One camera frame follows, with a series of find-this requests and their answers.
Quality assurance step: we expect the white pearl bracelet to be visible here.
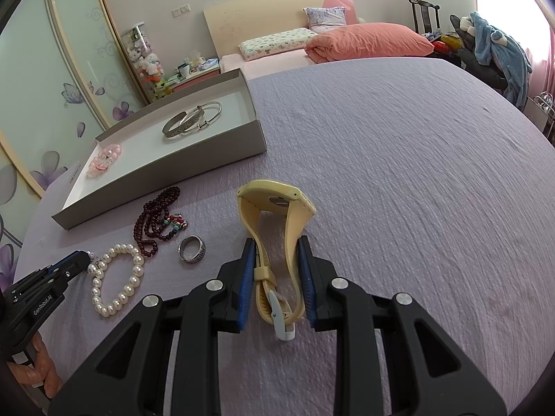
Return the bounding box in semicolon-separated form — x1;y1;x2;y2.
86;242;146;320

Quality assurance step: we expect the dark red bead necklace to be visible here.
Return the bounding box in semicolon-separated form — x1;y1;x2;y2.
131;185;189;258

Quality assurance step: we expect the pink bead bracelet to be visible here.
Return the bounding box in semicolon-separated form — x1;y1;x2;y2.
85;142;123;180

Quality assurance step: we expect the silver ring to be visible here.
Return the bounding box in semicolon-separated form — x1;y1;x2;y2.
178;235;208;265

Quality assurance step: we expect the grey cuff bangle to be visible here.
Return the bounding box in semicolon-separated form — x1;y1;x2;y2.
162;105;206;139

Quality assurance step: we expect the thin silver bangle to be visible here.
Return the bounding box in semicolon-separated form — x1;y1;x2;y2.
180;101;223;131

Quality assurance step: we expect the yellow wrist watch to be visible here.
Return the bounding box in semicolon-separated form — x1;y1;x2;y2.
236;179;316;342

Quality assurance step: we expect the left hand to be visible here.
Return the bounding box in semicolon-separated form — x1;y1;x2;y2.
8;331;62;398

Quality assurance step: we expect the sliding wardrobe with flowers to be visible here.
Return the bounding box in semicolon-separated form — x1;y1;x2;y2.
1;0;146;288

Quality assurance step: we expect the purple bedspread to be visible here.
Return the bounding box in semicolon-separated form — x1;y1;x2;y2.
15;58;554;415

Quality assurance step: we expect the grey cardboard tray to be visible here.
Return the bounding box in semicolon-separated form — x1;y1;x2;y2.
52;69;267;230

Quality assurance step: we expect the clear tube of plush toys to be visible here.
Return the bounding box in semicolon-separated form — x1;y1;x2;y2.
121;23;165;102

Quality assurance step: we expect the white mug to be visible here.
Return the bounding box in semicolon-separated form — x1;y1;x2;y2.
178;64;190;79

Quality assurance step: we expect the pink nightstand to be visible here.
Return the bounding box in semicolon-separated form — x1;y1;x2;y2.
166;58;220;92

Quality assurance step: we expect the cream headboard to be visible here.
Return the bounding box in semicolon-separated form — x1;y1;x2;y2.
203;0;324;57

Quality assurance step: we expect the floral white pillow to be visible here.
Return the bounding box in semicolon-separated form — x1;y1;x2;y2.
238;27;317;61

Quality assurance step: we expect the blue garment pile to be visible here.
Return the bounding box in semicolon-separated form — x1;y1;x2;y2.
450;11;532;111

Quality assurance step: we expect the orange pillow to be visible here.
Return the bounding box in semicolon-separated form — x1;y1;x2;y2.
305;23;435;64

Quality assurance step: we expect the lilac patterned small pillow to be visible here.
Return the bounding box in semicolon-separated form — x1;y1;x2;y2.
304;6;347;31

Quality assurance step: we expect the dark wooden chair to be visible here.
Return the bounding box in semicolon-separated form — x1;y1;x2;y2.
408;0;441;34

